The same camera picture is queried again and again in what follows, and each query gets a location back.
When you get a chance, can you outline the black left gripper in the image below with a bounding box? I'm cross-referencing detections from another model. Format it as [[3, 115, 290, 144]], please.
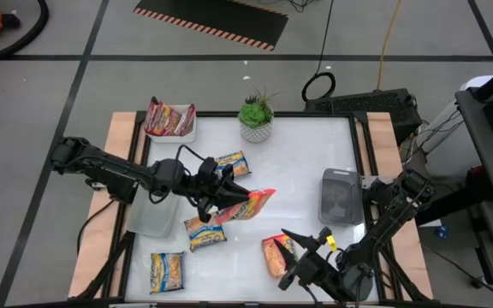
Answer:
[[181, 164, 252, 222]]

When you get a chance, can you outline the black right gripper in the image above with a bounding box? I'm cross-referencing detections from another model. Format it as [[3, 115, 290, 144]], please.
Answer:
[[273, 227, 346, 296]]

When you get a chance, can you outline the orange chicken ramen pack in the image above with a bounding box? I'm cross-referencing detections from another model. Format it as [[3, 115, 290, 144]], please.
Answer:
[[261, 233, 299, 280], [211, 187, 277, 227]]

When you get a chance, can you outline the blue soy sauce ramen pack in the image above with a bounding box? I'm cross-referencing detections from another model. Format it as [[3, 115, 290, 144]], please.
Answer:
[[149, 251, 186, 295], [216, 150, 252, 179], [183, 215, 228, 253]]

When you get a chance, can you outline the grey translucent plastic bin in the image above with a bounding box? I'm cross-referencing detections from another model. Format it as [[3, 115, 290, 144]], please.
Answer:
[[318, 167, 364, 227]]

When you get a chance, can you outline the clear plastic bin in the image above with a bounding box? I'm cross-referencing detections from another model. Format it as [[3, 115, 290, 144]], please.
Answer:
[[125, 187, 180, 239]]

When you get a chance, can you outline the red roast beef ramen pack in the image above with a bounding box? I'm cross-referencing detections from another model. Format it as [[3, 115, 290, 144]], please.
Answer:
[[156, 102, 183, 137], [173, 103, 197, 137], [144, 96, 162, 136]]

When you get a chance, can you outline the succulent plant in patterned pot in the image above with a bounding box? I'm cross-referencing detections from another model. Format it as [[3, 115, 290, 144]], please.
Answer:
[[237, 85, 278, 145]]

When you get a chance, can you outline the white plastic bin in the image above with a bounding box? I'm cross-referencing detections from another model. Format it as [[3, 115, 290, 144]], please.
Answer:
[[145, 104, 198, 145]]

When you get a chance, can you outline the white paper sheet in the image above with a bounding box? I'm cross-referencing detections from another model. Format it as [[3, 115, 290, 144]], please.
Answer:
[[421, 200, 443, 228]]

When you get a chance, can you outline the light wooden side board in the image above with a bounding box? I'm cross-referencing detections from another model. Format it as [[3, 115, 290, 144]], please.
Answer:
[[365, 111, 435, 300], [68, 111, 145, 299]]

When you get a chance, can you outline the black desk leg beam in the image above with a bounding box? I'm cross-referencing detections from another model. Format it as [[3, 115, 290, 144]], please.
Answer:
[[413, 169, 493, 228]]

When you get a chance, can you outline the black computer case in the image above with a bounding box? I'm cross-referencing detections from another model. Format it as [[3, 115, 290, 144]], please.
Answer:
[[304, 88, 423, 145]]

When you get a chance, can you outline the black hazard-striped floor mat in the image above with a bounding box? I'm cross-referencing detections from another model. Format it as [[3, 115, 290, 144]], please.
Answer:
[[133, 0, 290, 52]]

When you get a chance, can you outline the white computer tower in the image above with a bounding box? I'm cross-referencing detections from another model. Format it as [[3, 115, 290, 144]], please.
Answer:
[[417, 98, 466, 156]]

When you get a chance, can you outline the black metal table frame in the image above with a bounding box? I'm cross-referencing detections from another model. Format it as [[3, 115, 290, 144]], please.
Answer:
[[73, 110, 430, 308]]

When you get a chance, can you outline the black cable with loop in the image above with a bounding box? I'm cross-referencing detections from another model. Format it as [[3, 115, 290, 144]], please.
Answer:
[[300, 0, 336, 104]]

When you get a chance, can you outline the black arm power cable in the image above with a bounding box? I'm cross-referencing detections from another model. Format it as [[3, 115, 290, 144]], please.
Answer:
[[76, 197, 119, 257]]

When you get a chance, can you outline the black floor cable with plug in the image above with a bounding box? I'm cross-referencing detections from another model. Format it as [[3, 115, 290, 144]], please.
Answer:
[[419, 241, 493, 305]]

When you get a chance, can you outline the yellow hanging cable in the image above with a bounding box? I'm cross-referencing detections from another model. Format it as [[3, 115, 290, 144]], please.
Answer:
[[376, 0, 403, 92]]

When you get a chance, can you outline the black vacuum hose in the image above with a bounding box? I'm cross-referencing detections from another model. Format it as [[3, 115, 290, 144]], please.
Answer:
[[0, 0, 50, 66]]

